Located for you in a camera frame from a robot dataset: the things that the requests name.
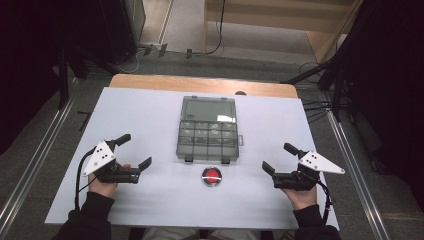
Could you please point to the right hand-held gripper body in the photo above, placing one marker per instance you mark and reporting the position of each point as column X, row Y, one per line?
column 316, row 162

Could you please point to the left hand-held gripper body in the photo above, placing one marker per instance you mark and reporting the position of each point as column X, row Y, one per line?
column 103, row 156

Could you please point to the person's left hand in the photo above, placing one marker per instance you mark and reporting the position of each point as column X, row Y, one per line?
column 104, row 190

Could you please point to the person's right hand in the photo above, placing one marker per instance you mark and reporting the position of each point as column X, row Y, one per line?
column 303, row 198

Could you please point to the white board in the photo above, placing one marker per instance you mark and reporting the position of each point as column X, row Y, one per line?
column 150, row 116

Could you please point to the round red button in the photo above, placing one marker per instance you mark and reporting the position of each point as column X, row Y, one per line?
column 211, row 175

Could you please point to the clear grey compartment box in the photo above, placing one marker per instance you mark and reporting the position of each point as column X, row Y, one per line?
column 208, row 133

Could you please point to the black metal stand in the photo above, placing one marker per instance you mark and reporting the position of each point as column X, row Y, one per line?
column 62, row 83
column 336, row 83

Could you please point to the wooden table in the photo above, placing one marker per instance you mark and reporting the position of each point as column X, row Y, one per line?
column 200, row 83

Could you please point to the dark cabinet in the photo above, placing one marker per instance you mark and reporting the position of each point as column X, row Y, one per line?
column 123, row 26

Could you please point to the light wooden furniture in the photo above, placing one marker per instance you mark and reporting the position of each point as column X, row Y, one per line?
column 266, row 16

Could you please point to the aluminium floor rail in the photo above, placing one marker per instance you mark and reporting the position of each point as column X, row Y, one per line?
column 356, row 173
column 36, row 156

